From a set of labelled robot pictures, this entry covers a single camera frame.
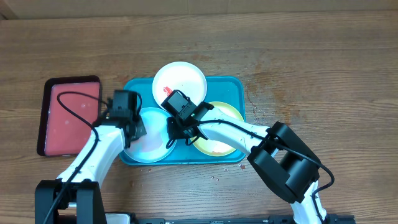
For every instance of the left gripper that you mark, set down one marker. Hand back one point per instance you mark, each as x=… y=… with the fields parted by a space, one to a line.
x=141 y=129

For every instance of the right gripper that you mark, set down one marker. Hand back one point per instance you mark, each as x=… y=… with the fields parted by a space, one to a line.
x=180 y=132

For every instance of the light blue plate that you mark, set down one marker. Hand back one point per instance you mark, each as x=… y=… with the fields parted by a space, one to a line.
x=155 y=145

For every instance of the white plate with red stain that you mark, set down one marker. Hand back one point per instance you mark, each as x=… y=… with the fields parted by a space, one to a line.
x=182 y=76

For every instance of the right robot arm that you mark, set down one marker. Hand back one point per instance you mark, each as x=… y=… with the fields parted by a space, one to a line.
x=281 y=159

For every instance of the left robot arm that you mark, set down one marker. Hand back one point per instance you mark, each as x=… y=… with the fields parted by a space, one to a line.
x=75 y=196

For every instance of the teal plastic serving tray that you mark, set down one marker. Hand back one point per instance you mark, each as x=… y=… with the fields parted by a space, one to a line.
x=226 y=89

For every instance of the dark tray with red liquid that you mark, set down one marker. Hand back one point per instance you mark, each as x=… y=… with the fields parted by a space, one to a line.
x=60 y=133

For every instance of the green rimmed yellow plate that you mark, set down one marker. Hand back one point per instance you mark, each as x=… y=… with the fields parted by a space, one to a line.
x=216 y=148

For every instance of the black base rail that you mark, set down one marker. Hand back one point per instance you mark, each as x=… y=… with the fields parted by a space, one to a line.
x=217 y=221

